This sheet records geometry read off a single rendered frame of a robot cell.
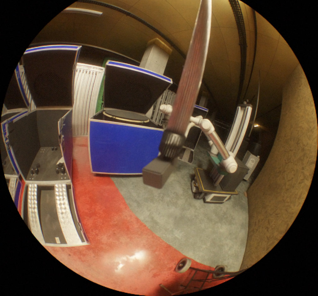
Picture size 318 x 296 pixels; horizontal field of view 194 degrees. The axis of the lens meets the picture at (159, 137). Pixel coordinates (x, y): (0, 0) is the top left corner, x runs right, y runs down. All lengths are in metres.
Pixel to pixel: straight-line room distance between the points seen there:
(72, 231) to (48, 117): 1.81
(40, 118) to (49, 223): 1.69
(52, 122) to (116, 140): 1.49
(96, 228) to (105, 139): 1.08
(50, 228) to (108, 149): 1.36
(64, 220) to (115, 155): 1.12
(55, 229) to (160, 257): 1.15
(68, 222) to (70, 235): 0.17
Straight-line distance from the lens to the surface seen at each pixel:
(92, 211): 1.37
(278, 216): 1.90
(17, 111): 2.64
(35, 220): 1.58
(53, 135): 2.26
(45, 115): 2.22
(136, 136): 1.19
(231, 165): 1.19
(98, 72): 3.05
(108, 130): 1.15
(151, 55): 2.76
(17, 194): 1.99
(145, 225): 1.30
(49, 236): 1.49
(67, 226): 1.33
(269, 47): 2.62
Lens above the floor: 1.23
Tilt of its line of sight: 17 degrees down
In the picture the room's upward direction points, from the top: 16 degrees clockwise
